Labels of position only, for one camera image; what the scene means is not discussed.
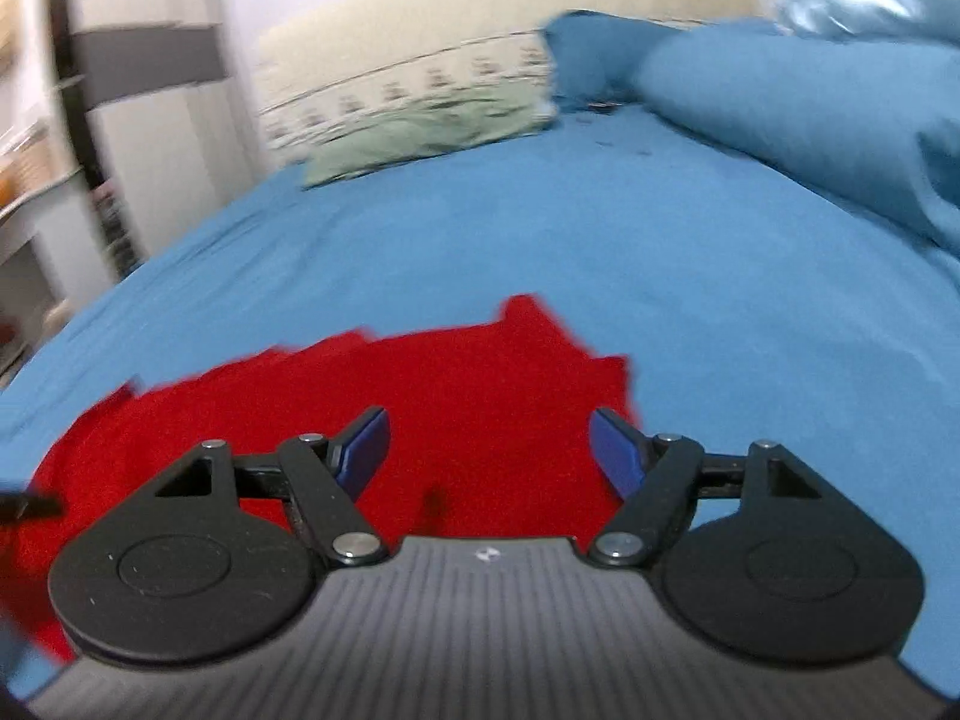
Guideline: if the red knit sweater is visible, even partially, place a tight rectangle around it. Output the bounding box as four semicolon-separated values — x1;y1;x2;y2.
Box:
2;296;631;658

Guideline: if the blue bed sheet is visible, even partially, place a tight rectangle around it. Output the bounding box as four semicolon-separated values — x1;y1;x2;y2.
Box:
2;106;958;692

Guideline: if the white desk shelf unit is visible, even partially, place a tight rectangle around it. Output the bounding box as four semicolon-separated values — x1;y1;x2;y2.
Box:
2;0;116;382

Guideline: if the blue rolled duvet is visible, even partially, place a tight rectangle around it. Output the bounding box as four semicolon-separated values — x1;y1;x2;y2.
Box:
633;21;958;252

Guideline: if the green pillow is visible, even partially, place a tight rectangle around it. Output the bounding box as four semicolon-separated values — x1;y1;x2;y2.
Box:
301;80;560;188

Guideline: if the grey white wardrobe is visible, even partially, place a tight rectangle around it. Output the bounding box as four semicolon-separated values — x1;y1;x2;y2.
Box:
47;0;262;277

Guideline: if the cream quilted headboard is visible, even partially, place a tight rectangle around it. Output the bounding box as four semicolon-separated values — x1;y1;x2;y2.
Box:
254;0;760;167

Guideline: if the dark blue pillow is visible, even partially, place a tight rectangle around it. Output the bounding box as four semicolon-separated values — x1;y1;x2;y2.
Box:
542;10;679;112

